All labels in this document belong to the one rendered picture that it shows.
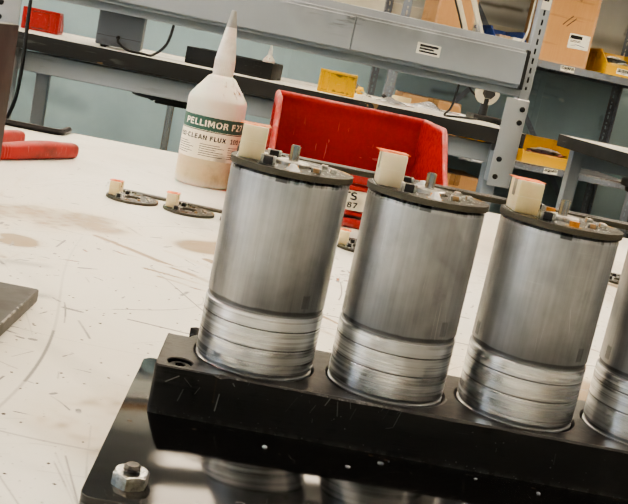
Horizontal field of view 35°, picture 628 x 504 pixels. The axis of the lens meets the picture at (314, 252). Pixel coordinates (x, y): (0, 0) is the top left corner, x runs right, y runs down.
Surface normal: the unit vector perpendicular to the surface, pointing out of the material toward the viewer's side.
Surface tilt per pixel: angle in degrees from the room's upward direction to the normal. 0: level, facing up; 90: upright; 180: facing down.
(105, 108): 90
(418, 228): 90
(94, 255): 0
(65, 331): 0
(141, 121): 90
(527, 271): 90
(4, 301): 0
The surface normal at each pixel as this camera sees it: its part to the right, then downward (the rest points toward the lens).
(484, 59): 0.11, 0.22
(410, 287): -0.11, 0.17
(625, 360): -0.81, -0.06
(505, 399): -0.43, 0.09
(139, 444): 0.20, -0.96
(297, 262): 0.40, 0.25
